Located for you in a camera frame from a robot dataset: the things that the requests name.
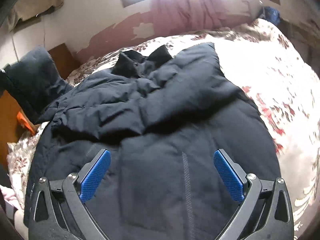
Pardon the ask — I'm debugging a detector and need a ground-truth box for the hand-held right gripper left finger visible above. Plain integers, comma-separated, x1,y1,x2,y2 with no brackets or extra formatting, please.
28,149,112,240

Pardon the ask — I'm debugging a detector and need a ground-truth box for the pink cloth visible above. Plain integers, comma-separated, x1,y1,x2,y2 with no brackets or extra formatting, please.
0,185,25,211

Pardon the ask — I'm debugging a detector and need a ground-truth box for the orange object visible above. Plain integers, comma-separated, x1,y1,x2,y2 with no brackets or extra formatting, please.
16,111,37,136

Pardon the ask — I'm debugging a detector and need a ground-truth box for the floral bedspread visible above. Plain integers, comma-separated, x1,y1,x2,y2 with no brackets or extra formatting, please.
6,17,320,240

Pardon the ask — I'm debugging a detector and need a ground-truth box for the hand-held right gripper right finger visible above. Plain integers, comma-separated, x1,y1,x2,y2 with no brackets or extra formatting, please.
214,149,294,240

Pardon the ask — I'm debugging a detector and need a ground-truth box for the black puffer jacket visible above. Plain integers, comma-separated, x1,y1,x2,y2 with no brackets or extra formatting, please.
1,42,282,240

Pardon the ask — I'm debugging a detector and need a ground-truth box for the pink curtain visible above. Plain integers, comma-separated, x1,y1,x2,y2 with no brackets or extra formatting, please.
149,0,250,32

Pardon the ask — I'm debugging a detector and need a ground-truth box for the beige covered air conditioner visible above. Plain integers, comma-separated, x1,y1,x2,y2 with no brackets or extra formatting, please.
7,0,65,32

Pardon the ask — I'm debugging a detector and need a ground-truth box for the blue bag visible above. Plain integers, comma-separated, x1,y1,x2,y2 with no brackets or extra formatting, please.
260,5,281,26

